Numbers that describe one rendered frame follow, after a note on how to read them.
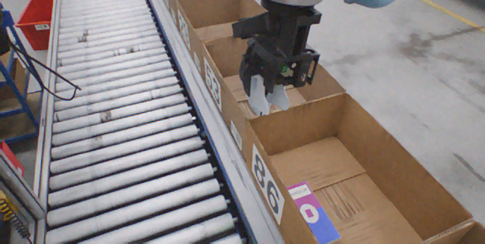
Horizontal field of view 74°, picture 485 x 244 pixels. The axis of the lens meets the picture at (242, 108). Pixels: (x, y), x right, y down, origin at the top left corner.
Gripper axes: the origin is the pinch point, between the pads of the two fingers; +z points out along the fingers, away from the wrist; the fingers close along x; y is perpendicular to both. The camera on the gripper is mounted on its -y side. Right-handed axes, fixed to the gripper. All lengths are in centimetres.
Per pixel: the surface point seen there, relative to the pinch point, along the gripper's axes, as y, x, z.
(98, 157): -47, -27, 51
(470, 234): 29.3, 31.6, 16.2
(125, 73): -92, -10, 49
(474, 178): -4, 167, 101
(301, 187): 1.2, 16.5, 29.3
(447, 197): 22.6, 31.9, 13.6
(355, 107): -6.5, 34.5, 14.1
